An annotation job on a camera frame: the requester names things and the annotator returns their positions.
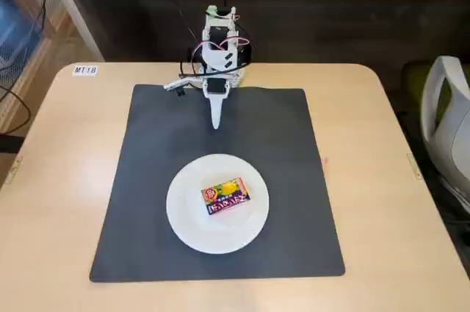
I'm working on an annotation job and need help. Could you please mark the white plastic chair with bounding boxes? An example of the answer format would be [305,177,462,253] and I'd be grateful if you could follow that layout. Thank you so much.
[419,55,470,214]

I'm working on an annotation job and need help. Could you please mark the white round dish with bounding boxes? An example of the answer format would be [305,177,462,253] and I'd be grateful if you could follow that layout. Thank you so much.
[165,153,271,255]

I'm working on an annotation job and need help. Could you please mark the colourful candy box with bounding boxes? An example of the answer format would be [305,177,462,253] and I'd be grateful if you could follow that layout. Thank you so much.
[200,176,253,217]

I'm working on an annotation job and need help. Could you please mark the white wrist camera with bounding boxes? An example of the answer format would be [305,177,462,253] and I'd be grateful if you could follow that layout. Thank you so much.
[162,78,192,98]

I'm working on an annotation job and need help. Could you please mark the dark grey mat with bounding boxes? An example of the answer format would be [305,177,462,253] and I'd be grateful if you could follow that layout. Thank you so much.
[89,84,347,284]

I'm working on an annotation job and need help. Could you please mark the black floor cable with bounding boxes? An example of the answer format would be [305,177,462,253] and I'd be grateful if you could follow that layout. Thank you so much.
[0,79,31,134]

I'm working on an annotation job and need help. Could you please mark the blue storage bin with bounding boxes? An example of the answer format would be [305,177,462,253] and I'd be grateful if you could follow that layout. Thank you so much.
[0,0,46,68]

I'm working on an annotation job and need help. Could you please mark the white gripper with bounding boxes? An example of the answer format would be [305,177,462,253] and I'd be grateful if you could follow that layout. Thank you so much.
[201,76,233,130]

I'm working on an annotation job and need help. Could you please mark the black camera cable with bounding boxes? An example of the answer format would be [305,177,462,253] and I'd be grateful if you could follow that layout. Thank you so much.
[179,37,255,79]

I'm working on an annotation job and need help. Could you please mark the white MT18 label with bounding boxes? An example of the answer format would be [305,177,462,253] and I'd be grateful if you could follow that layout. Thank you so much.
[71,65,98,78]

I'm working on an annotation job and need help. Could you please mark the green chair seat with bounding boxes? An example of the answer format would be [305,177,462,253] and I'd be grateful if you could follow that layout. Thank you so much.
[399,59,453,117]

